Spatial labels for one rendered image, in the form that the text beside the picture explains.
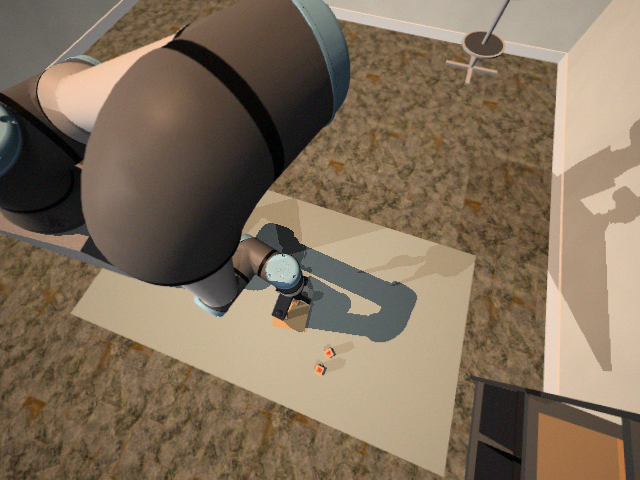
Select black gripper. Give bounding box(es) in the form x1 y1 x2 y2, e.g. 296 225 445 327
275 276 314 306

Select orange mat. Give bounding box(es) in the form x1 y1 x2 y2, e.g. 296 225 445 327
272 301 310 332

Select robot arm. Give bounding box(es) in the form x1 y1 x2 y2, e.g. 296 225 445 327
0 0 350 321

